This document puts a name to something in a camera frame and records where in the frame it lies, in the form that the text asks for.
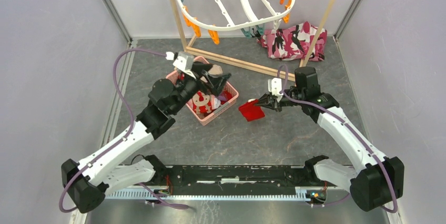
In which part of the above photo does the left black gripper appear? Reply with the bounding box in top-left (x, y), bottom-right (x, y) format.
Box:
top-left (170, 64), bottom-right (230, 115)

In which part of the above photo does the plain red sock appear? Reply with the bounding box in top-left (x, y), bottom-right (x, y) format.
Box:
top-left (238, 100), bottom-right (265, 122)

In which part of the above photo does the white round clip hanger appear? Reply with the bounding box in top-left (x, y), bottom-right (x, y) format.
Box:
top-left (175, 0), bottom-right (296, 44)

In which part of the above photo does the red sock with white pompom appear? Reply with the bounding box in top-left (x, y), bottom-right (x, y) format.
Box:
top-left (247, 99), bottom-right (258, 104)

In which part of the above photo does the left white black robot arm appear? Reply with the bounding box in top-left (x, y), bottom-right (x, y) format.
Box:
top-left (59, 62), bottom-right (231, 213)

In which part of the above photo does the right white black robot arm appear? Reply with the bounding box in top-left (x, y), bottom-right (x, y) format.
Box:
top-left (254, 66), bottom-right (405, 213)

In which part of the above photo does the beige sock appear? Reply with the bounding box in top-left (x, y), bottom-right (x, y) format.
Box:
top-left (208, 65), bottom-right (224, 76)

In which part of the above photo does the red white patterned Christmas sock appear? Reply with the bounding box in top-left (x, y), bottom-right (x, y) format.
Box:
top-left (192, 91), bottom-right (220, 114)

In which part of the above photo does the pink perforated plastic basket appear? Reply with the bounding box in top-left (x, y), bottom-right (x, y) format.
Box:
top-left (165, 55), bottom-right (240, 127)

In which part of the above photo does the pink camouflage cloth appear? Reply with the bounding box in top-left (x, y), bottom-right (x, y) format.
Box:
top-left (256, 22), bottom-right (318, 60)

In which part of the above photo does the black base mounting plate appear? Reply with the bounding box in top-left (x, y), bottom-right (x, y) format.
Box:
top-left (132, 165), bottom-right (339, 197)

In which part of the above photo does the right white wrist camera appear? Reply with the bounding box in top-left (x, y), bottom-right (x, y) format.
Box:
top-left (267, 77), bottom-right (283, 98)

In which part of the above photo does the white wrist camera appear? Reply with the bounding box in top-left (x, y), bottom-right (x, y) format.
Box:
top-left (267, 77), bottom-right (283, 98)
top-left (173, 52), bottom-right (196, 79)

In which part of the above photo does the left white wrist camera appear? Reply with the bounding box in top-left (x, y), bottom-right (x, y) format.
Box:
top-left (173, 52), bottom-right (196, 79)

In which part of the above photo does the wooden rack frame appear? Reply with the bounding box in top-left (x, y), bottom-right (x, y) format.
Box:
top-left (161, 0), bottom-right (348, 82)

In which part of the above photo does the white toothed cable rail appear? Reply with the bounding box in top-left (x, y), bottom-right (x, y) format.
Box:
top-left (104, 187), bottom-right (311, 201)

